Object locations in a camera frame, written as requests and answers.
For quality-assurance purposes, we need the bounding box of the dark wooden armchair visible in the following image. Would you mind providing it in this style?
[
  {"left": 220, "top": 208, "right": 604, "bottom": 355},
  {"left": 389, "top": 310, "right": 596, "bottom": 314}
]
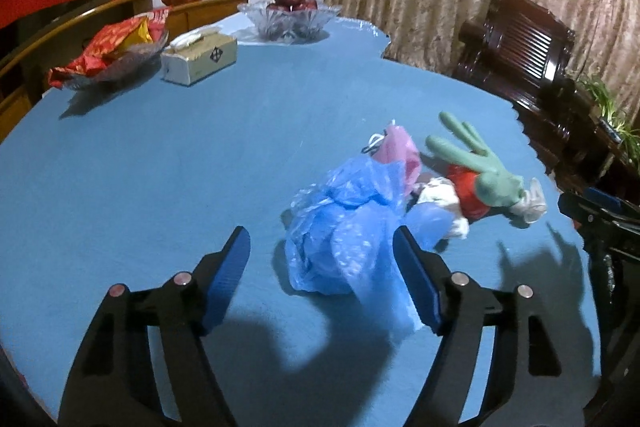
[{"left": 452, "top": 0, "right": 583, "bottom": 142}]

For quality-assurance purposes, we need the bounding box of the glass dish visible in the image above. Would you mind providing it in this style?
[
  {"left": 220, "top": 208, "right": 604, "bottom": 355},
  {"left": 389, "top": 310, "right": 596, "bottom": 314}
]
[{"left": 65, "top": 32, "right": 168, "bottom": 90}]

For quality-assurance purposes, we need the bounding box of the red snack packet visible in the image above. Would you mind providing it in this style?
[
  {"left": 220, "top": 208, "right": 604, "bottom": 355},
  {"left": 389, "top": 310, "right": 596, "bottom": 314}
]
[{"left": 47, "top": 7, "right": 171, "bottom": 90}]

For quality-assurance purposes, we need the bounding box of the green rubber glove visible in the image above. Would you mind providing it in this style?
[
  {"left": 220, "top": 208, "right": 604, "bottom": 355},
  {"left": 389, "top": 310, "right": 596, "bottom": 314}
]
[{"left": 425, "top": 111, "right": 526, "bottom": 210}]

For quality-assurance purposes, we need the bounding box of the beige tissue box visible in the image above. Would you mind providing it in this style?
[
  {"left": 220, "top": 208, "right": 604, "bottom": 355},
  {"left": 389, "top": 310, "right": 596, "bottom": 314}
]
[{"left": 160, "top": 27, "right": 238, "bottom": 86}]

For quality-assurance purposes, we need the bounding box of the pink plastic bag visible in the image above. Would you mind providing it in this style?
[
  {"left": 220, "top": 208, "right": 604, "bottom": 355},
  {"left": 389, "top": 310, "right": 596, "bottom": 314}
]
[{"left": 361, "top": 121, "right": 423, "bottom": 190}]

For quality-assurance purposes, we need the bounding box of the dark blue tablecloth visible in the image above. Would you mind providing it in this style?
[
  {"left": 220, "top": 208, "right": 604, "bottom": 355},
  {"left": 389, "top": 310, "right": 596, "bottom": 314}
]
[{"left": 0, "top": 32, "right": 603, "bottom": 427}]

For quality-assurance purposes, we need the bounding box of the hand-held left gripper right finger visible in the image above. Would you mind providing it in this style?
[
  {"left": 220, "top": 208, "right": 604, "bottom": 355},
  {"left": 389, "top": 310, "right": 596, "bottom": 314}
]
[{"left": 392, "top": 226, "right": 601, "bottom": 427}]

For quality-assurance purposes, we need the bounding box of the red plastic wrapper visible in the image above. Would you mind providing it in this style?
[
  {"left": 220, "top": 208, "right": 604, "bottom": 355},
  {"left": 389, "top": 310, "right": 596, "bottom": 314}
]
[{"left": 445, "top": 164, "right": 493, "bottom": 223}]

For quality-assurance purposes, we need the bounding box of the potted green plant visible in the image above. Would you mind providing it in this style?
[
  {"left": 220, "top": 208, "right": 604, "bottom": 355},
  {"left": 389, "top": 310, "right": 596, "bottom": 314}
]
[{"left": 575, "top": 74, "right": 640, "bottom": 168}]

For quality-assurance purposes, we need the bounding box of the blue plastic bag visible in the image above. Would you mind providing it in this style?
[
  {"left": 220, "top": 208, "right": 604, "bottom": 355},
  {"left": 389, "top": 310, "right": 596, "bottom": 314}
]
[{"left": 284, "top": 157, "right": 453, "bottom": 333}]

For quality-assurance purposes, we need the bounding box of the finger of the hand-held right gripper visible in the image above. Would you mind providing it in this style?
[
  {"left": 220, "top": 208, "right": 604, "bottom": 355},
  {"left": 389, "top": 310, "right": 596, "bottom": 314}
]
[
  {"left": 584, "top": 187, "right": 640, "bottom": 220},
  {"left": 557, "top": 191, "right": 608, "bottom": 233}
]

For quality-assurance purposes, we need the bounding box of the white tissue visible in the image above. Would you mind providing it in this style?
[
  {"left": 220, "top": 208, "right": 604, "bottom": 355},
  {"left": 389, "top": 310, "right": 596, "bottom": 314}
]
[{"left": 412, "top": 177, "right": 471, "bottom": 240}]

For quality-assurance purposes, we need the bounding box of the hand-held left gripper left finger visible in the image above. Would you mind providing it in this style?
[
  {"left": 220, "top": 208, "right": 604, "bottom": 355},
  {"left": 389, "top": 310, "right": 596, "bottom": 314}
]
[{"left": 57, "top": 226, "right": 252, "bottom": 427}]

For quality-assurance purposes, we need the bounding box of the dark wooden side table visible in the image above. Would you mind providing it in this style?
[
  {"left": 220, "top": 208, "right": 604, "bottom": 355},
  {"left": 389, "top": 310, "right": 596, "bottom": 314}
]
[{"left": 550, "top": 77, "right": 640, "bottom": 198}]

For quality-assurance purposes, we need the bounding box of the glass fruit bowl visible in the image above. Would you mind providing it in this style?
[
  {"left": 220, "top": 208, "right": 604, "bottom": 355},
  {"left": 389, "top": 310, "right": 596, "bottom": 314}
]
[{"left": 237, "top": 2, "right": 342, "bottom": 42}]

